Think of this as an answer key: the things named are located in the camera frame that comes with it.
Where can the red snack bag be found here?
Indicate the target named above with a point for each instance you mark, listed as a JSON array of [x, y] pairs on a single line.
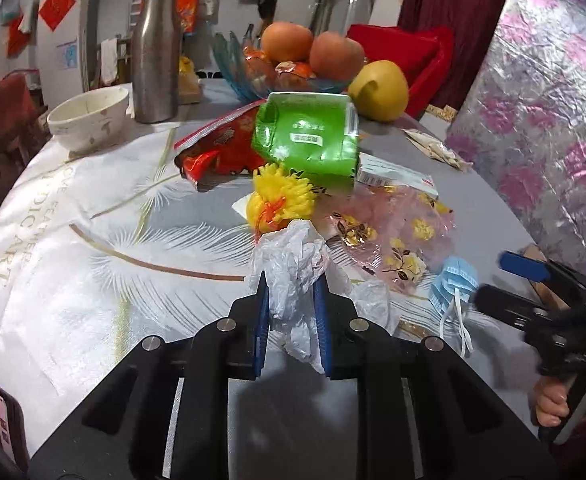
[[223, 152]]

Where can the blue face mask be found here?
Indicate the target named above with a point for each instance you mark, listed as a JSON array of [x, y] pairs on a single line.
[[450, 282]]

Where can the stainless steel bottle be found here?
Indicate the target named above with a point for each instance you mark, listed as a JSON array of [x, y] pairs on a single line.
[[155, 60]]

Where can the green snack bag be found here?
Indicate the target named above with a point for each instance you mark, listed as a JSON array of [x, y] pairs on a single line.
[[303, 135]]

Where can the orange snack box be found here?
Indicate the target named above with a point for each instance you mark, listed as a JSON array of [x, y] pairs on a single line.
[[190, 14]]

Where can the purple floral blanket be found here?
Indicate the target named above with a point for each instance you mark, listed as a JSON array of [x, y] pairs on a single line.
[[538, 110]]

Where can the blue glass fruit bowl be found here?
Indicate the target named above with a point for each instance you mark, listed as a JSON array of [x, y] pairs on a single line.
[[233, 70]]

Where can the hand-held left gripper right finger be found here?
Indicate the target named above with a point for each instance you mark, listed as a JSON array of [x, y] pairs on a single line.
[[321, 325]]

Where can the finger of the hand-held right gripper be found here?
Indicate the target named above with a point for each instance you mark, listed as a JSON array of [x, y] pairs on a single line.
[[503, 305], [523, 265]]

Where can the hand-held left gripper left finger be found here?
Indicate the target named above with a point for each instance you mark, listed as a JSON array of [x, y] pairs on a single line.
[[262, 320]]

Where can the red diamond wall poster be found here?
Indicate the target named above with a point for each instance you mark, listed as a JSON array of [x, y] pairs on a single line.
[[16, 35], [58, 6]]

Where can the person's right hand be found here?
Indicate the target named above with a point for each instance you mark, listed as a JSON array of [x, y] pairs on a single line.
[[550, 405]]

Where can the white feather print tablecloth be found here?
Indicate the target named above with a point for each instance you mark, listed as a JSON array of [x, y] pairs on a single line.
[[98, 260]]

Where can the white packet with red label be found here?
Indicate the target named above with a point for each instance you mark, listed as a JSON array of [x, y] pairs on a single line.
[[388, 172]]

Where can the yellow pear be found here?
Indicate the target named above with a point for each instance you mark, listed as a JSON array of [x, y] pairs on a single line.
[[378, 91]]

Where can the red cushion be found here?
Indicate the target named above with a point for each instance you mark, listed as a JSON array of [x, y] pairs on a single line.
[[423, 55]]

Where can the pink floral plastic wrapper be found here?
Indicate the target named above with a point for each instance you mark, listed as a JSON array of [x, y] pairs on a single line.
[[398, 230]]

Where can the orange wrapped snack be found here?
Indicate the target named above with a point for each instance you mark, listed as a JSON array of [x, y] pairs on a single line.
[[295, 70]]

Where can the blue paper sticker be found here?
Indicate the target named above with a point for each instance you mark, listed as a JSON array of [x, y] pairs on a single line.
[[68, 55]]

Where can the white hanging towel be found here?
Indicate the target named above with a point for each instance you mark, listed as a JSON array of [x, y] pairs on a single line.
[[109, 60]]

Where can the clear plastic bag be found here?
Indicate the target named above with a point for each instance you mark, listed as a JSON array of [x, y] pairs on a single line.
[[293, 260]]

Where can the white ceramic bowl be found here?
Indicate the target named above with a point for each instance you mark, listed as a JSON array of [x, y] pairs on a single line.
[[90, 120]]

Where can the orange round fruit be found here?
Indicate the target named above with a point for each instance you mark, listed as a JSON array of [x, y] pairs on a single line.
[[287, 41], [337, 55]]

